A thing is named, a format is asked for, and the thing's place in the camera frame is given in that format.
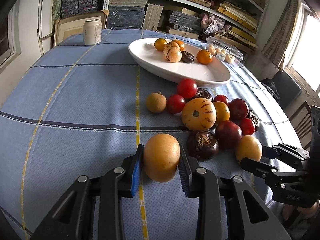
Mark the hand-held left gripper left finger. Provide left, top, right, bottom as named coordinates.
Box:
left=30, top=144, right=145, bottom=240

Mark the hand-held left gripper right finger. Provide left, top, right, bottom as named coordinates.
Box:
left=178, top=145, right=292, bottom=240

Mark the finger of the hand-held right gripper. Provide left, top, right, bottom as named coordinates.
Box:
left=240, top=157, right=308, bottom=186
left=261, top=143, right=310, bottom=162

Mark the dark brown water chestnut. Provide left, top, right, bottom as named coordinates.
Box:
left=181, top=51, right=194, bottom=64
left=186, top=131, right=220, bottom=162
left=247, top=110, right=261, bottom=133
left=192, top=88, right=213, bottom=102

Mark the red tomato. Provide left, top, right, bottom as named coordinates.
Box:
left=177, top=78, right=198, bottom=99
left=213, top=94, right=230, bottom=107
left=239, top=118, right=256, bottom=136
left=166, top=94, right=186, bottom=114

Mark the dark red plum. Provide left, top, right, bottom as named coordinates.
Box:
left=214, top=120, right=243, bottom=150
left=229, top=98, right=249, bottom=120

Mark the large striped pepino melon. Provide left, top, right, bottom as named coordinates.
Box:
left=181, top=97, right=217, bottom=131

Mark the tan longan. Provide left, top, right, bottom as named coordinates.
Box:
left=146, top=92, right=167, bottom=113

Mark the white oval plate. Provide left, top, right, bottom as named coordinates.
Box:
left=128, top=37, right=232, bottom=87

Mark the orange mandarin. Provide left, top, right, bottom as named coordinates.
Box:
left=170, top=39, right=185, bottom=52
left=196, top=49, right=213, bottom=65
left=154, top=38, right=167, bottom=51

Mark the striped yellow pepino melon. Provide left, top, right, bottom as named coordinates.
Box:
left=164, top=41, right=180, bottom=52
left=163, top=47, right=182, bottom=62

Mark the person's right hand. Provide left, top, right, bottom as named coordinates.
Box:
left=282, top=201, right=320, bottom=218

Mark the slatted wooden chair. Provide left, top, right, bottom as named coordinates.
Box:
left=287, top=101, right=313, bottom=140

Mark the dark clothing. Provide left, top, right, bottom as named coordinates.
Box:
left=260, top=78, right=282, bottom=103

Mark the black padded chair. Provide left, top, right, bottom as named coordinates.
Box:
left=271, top=71, right=302, bottom=110

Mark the blue checked tablecloth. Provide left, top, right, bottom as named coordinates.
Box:
left=0, top=29, right=310, bottom=240

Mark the clear plastic clamshell box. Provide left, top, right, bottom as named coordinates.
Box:
left=206, top=36, right=244, bottom=67

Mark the bright window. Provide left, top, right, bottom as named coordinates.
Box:
left=282, top=4, right=320, bottom=93

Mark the brick pattern curtain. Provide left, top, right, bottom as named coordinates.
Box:
left=262, top=0, right=304, bottom=68

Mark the pink plastic bag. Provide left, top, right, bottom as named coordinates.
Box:
left=200, top=14, right=232, bottom=35

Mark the pale drink can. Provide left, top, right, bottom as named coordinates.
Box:
left=83, top=19, right=103, bottom=46

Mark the shelf of stacked boxes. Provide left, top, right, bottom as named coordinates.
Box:
left=60, top=0, right=269, bottom=50

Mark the beige framed wooden panel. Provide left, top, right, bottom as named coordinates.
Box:
left=54, top=10, right=110, bottom=48

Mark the white metal shelving rack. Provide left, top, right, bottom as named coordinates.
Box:
left=101, top=0, right=270, bottom=45

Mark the white framed window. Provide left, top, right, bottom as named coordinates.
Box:
left=0, top=5, right=22, bottom=68

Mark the white wooden strip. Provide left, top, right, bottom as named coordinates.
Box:
left=37, top=0, right=54, bottom=55

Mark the green marbled board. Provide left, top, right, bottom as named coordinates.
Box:
left=51, top=0, right=64, bottom=22

